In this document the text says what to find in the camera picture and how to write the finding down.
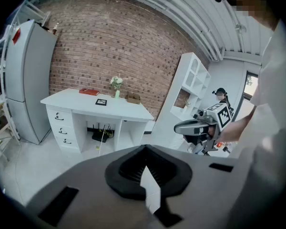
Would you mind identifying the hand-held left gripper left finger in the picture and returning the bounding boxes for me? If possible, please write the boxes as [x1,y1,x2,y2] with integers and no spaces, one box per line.
[26,145,153,229]

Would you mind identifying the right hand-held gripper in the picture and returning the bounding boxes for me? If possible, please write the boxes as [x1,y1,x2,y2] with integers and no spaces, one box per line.
[174,103,232,156]

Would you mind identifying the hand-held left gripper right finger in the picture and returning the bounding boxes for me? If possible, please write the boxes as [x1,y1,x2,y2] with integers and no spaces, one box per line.
[146,146,239,229]

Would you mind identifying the person's right forearm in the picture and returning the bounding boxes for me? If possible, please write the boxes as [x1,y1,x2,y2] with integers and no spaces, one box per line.
[218,108,256,143]

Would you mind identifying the brown wooden organizer box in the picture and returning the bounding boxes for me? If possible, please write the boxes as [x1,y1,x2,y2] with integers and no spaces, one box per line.
[125,92,142,105]

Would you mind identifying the white desk with drawers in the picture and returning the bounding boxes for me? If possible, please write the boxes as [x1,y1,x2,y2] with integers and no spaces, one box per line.
[40,88,155,155]

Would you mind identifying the white bookshelf cabinet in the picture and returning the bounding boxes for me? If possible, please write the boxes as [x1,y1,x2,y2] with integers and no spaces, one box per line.
[154,52,212,150]

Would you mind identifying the black router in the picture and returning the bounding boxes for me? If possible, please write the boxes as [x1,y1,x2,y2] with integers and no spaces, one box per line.
[91,122,115,143]

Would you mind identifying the black-framed window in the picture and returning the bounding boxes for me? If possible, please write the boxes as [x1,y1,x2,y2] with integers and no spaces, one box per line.
[237,71,258,119]

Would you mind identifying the white flowers in green vase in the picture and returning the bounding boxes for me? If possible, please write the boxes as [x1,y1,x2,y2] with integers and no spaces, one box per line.
[109,74,124,99]

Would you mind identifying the person's beige shirt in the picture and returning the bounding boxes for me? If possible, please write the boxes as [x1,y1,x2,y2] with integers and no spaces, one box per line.
[227,19,286,229]

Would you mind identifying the red book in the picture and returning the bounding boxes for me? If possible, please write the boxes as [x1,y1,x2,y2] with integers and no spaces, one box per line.
[79,88,100,96]

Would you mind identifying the grey refrigerator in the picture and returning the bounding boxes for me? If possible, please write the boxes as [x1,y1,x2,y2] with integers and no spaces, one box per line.
[4,20,58,146]

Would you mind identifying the white metal shelving rack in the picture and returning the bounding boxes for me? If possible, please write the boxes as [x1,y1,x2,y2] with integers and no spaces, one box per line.
[0,24,22,163]

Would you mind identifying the red sticker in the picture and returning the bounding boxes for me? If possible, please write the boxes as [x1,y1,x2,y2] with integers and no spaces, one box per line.
[12,28,22,45]

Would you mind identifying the white floor cable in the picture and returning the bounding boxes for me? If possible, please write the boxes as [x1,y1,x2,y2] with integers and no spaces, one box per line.
[97,127,105,157]

